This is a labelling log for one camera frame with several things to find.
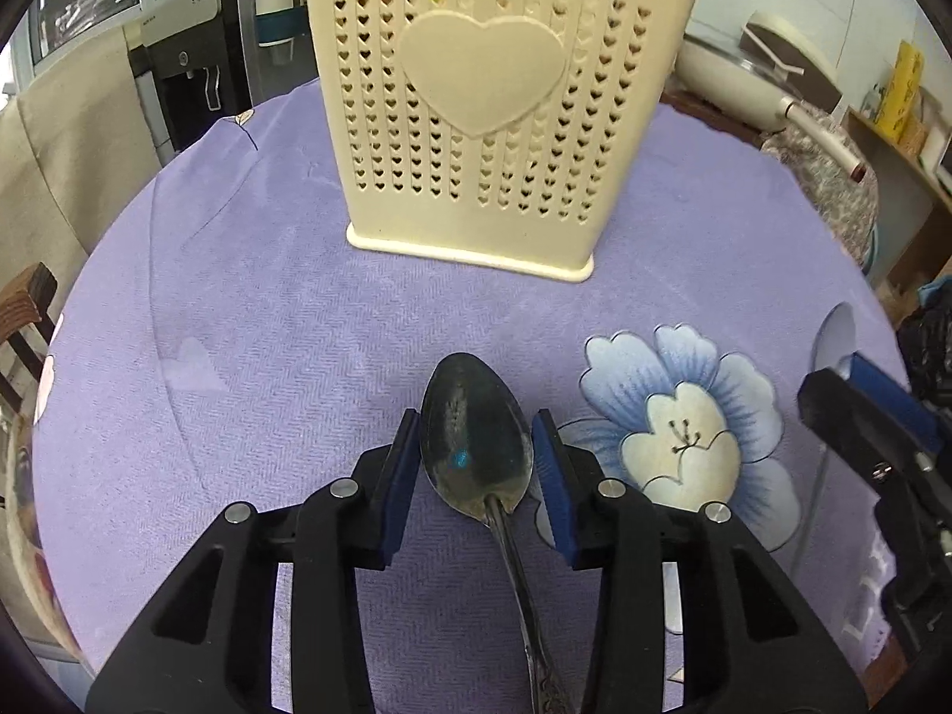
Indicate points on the dark wooden chair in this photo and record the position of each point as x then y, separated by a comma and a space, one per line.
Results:
22, 312

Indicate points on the water dispenser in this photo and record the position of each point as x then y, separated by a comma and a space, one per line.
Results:
186, 74

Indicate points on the beige fabric cover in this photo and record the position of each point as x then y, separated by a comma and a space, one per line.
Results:
67, 156

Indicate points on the brown and cream pot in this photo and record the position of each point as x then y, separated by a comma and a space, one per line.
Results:
796, 52

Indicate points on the black plastic bag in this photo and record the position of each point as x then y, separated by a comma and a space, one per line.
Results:
926, 349

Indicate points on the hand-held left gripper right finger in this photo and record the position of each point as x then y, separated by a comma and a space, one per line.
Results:
554, 483

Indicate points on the wooden shelf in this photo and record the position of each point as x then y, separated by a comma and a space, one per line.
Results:
904, 201

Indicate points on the metal spoon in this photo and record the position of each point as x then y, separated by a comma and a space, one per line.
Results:
476, 439

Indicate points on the cream frying pan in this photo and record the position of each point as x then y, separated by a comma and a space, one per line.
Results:
729, 82

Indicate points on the paisley patterned cloth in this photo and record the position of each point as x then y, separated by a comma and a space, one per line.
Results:
833, 178

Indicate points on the yellow package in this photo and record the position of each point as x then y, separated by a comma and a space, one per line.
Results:
900, 85

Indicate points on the window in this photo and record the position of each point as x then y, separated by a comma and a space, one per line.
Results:
82, 0

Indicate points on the beige plastic utensil holder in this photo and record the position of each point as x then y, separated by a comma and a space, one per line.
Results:
483, 126

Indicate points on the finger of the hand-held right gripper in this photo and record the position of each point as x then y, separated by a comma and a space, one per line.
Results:
892, 401

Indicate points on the white cylinder with blue band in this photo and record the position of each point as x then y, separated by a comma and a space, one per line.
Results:
282, 7

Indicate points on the purple floral tablecloth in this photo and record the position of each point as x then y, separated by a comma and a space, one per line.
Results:
260, 357

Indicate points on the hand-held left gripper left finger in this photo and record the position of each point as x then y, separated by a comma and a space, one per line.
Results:
400, 468

